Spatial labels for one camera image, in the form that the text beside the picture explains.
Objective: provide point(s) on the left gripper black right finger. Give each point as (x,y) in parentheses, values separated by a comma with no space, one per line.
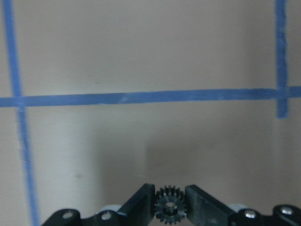
(205,210)

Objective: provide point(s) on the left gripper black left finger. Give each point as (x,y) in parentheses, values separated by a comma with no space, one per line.
(139,209)

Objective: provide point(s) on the black bearing gear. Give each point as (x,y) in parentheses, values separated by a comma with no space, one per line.
(170,207)

